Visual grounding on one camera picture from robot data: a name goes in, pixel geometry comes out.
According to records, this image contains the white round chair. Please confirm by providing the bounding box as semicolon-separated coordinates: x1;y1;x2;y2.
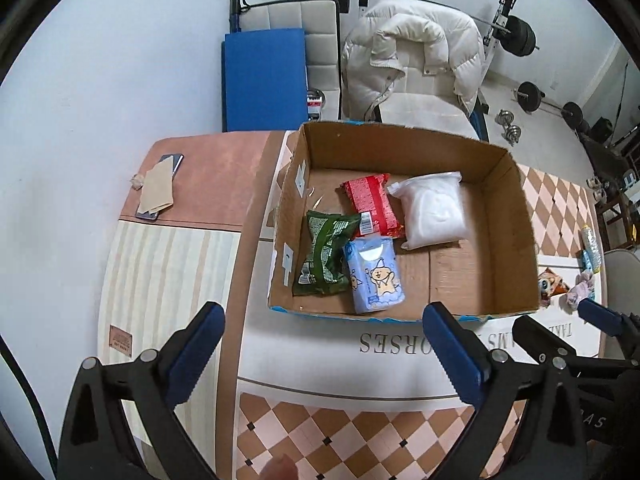
602;247;640;312

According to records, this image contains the smartphone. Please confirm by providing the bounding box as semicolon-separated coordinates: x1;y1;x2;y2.
134;153;185;221

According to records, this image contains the brown paper envelope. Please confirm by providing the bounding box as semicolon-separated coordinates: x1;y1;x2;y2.
138;162;175;213

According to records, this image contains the pair of shoes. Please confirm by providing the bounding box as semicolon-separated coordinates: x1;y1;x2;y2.
586;175;612;202

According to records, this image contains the red snack packet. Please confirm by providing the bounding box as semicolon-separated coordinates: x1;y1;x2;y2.
340;173;407;240

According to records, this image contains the green snack packet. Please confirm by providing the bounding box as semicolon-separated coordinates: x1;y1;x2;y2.
292;209;362;297

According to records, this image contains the wooden stool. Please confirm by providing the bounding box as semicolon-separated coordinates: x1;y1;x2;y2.
595;180;640;252

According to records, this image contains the black exercise machine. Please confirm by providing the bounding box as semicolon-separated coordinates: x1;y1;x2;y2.
577;117;640;196

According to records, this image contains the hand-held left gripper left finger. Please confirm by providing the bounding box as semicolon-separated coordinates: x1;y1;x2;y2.
57;301;226;480

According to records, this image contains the brown cardboard box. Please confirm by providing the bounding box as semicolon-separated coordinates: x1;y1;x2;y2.
266;120;543;322

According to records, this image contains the beige padded chair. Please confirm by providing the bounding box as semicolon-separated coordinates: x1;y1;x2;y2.
239;0;342;121

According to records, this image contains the blue cartoon tissue pack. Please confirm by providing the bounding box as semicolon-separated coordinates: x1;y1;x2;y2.
344;236;405;315

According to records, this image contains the pink cloth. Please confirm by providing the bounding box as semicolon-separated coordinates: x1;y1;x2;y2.
565;272;597;309

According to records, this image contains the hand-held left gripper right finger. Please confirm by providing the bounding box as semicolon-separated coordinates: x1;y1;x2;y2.
422;301;590;480

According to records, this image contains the white puffer jacket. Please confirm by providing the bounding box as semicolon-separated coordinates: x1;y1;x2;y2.
341;0;486;123

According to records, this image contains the white plastic bag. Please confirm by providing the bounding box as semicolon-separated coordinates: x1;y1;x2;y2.
386;171;471;251

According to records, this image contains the checkered printed mat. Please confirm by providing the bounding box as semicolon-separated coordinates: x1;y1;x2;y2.
225;130;608;480

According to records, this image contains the clear plastic bottle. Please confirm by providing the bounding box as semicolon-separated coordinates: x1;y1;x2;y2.
579;224;604;274

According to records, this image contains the person's left hand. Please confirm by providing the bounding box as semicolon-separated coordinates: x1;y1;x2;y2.
264;454;298;480

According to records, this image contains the white upholstered chair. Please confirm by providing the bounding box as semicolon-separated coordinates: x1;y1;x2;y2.
372;87;490;142

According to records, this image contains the striped mat with brown border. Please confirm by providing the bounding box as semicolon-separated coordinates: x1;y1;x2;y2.
95;132;283;480

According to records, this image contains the black handle frame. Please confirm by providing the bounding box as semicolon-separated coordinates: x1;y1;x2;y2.
230;0;252;34

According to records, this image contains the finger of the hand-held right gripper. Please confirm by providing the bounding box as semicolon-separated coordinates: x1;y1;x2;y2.
579;299;640;362
512;314;577;367

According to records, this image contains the red and white can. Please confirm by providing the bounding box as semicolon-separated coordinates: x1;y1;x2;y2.
306;87;327;121

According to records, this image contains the short barbell with black plates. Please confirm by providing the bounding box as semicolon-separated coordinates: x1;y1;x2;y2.
514;81;593;133

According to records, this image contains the blue folded exercise mat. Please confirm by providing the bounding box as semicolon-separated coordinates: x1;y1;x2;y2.
221;28;307;132

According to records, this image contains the cartoon print pouch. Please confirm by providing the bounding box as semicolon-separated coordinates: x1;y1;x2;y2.
537;267;571;307

